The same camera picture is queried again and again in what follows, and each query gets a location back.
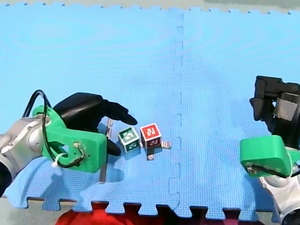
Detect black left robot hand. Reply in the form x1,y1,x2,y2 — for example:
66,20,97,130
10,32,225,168
52,92,138,157

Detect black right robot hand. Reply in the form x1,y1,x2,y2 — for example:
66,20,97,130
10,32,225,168
249,75,300,150

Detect green cube white marks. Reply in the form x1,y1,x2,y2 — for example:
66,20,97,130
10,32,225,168
117,127,141,153

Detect red cube white marks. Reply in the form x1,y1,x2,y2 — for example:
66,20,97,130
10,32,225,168
140,122,163,149

